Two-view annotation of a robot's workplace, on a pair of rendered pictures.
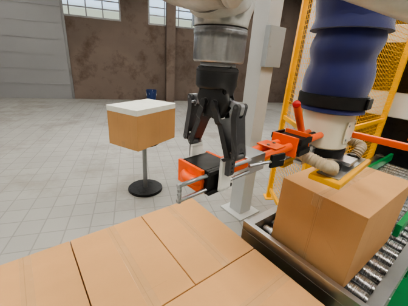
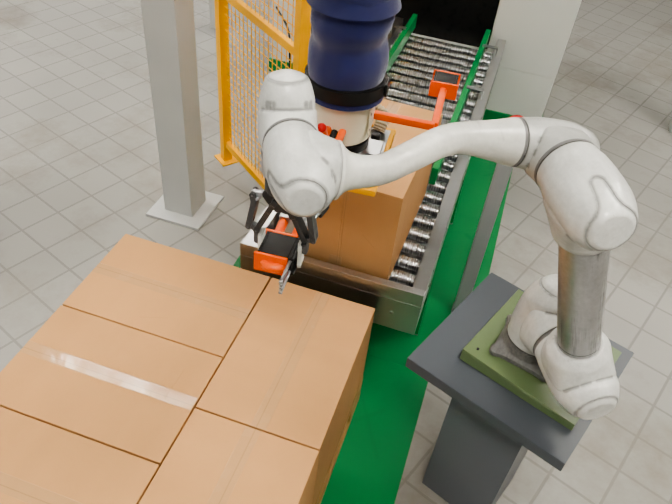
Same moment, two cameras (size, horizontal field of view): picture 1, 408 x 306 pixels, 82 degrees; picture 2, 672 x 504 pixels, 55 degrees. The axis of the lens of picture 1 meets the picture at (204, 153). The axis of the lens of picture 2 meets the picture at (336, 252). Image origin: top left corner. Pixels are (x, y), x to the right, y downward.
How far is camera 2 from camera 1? 101 cm
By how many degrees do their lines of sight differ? 37
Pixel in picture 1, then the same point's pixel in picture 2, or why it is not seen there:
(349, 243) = (387, 231)
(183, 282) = (205, 363)
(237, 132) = (313, 224)
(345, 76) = (361, 70)
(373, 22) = (380, 15)
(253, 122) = (177, 36)
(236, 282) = (270, 330)
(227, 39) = not seen: hidden behind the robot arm
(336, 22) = (343, 14)
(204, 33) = not seen: hidden behind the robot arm
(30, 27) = not seen: outside the picture
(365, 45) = (375, 36)
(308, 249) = (341, 251)
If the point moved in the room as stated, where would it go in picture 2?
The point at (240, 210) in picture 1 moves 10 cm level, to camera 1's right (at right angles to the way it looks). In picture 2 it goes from (191, 209) to (209, 203)
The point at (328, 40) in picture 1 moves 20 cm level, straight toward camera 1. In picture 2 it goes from (335, 30) to (349, 69)
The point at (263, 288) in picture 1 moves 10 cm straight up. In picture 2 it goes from (305, 322) to (306, 302)
